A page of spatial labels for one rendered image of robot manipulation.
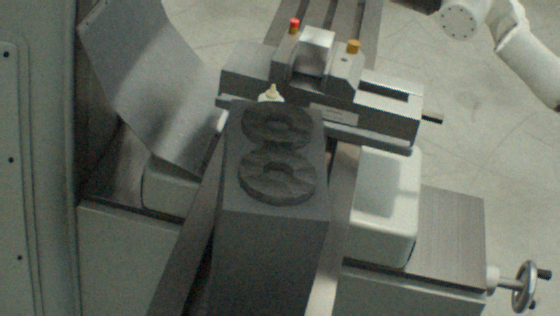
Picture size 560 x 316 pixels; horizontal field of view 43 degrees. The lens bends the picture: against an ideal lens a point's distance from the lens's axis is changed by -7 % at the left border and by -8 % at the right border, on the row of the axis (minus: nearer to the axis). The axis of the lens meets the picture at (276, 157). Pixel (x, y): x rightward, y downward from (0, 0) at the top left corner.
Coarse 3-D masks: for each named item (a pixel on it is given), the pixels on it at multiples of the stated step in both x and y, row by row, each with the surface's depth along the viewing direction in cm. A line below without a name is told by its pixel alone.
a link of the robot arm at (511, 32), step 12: (504, 0) 109; (516, 0) 110; (492, 12) 112; (504, 12) 110; (516, 12) 108; (492, 24) 113; (504, 24) 111; (516, 24) 109; (528, 24) 108; (504, 36) 111; (516, 36) 106; (528, 36) 107; (504, 48) 107; (516, 48) 106; (504, 60) 109
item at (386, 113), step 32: (224, 64) 129; (256, 64) 130; (288, 64) 124; (224, 96) 130; (256, 96) 129; (288, 96) 127; (320, 96) 126; (384, 96) 130; (416, 96) 130; (352, 128) 128; (384, 128) 126; (416, 128) 125
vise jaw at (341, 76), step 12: (336, 48) 131; (336, 60) 127; (348, 60) 128; (360, 60) 131; (324, 72) 123; (336, 72) 124; (348, 72) 124; (360, 72) 128; (324, 84) 124; (336, 84) 123; (348, 84) 123; (336, 96) 125; (348, 96) 124
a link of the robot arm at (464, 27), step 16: (416, 0) 109; (432, 0) 108; (448, 0) 105; (464, 0) 104; (480, 0) 105; (448, 16) 105; (464, 16) 104; (480, 16) 104; (448, 32) 107; (464, 32) 106
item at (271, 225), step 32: (256, 128) 92; (288, 128) 93; (320, 128) 96; (224, 160) 91; (256, 160) 87; (288, 160) 88; (320, 160) 91; (224, 192) 84; (256, 192) 83; (288, 192) 83; (320, 192) 86; (224, 224) 83; (256, 224) 83; (288, 224) 83; (320, 224) 83; (224, 256) 86; (256, 256) 86; (288, 256) 86; (320, 256) 86; (224, 288) 89; (256, 288) 89; (288, 288) 89
